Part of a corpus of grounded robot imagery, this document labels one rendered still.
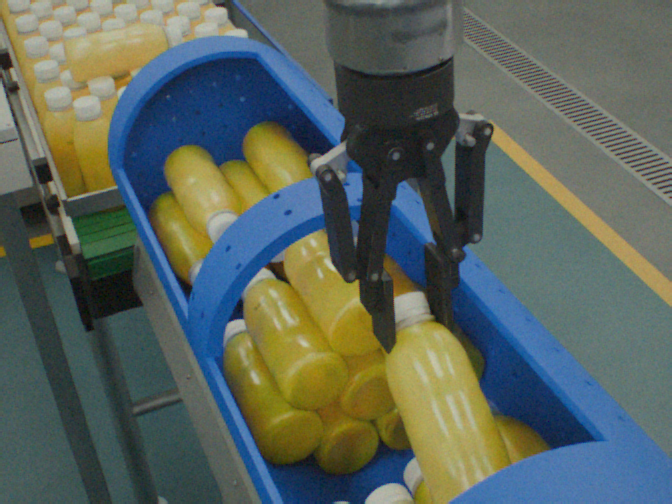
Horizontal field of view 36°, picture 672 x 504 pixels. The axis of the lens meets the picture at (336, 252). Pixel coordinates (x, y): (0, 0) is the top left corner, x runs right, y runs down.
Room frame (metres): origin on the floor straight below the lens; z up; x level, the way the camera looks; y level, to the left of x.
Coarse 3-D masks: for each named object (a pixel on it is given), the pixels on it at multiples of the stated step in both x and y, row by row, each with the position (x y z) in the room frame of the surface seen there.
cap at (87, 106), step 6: (84, 96) 1.44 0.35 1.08; (90, 96) 1.43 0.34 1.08; (78, 102) 1.42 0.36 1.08; (84, 102) 1.42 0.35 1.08; (90, 102) 1.41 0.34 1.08; (96, 102) 1.41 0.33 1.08; (78, 108) 1.40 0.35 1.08; (84, 108) 1.40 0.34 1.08; (90, 108) 1.40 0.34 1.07; (96, 108) 1.41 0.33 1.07; (78, 114) 1.41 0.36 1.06; (84, 114) 1.40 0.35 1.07; (90, 114) 1.40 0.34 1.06
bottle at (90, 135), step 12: (84, 120) 1.40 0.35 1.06; (96, 120) 1.41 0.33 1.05; (108, 120) 1.42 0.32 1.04; (72, 132) 1.41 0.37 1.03; (84, 132) 1.39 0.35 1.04; (96, 132) 1.39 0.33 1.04; (84, 144) 1.39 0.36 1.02; (96, 144) 1.39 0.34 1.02; (84, 156) 1.39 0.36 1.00; (96, 156) 1.39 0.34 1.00; (84, 168) 1.39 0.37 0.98; (96, 168) 1.39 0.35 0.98; (108, 168) 1.39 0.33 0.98; (84, 180) 1.40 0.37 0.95; (96, 180) 1.39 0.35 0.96; (108, 180) 1.39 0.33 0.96
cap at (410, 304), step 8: (400, 296) 0.63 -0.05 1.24; (408, 296) 0.63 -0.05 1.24; (416, 296) 0.64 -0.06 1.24; (424, 296) 0.64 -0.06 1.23; (400, 304) 0.63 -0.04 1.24; (408, 304) 0.63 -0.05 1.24; (416, 304) 0.63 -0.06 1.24; (424, 304) 0.63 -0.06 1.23; (400, 312) 0.63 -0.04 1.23; (408, 312) 0.62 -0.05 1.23; (416, 312) 0.63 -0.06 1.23; (424, 312) 0.63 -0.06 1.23; (400, 320) 0.62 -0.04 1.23
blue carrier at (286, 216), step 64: (192, 64) 1.16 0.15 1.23; (256, 64) 1.24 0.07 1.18; (128, 128) 1.13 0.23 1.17; (192, 128) 1.21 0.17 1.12; (320, 128) 0.98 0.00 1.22; (128, 192) 1.07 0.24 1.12; (256, 256) 0.76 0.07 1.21; (192, 320) 0.79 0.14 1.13; (512, 320) 0.63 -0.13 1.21; (512, 384) 0.73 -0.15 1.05; (576, 384) 0.55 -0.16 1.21; (256, 448) 0.62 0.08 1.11; (384, 448) 0.76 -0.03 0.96; (576, 448) 0.47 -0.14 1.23; (640, 448) 0.48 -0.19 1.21
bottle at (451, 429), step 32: (416, 320) 0.62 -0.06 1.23; (416, 352) 0.59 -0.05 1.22; (448, 352) 0.59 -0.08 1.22; (416, 384) 0.57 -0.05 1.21; (448, 384) 0.57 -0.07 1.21; (416, 416) 0.56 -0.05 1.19; (448, 416) 0.55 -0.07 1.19; (480, 416) 0.55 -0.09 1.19; (416, 448) 0.55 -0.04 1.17; (448, 448) 0.53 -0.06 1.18; (480, 448) 0.53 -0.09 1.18; (448, 480) 0.52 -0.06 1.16; (480, 480) 0.51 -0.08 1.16
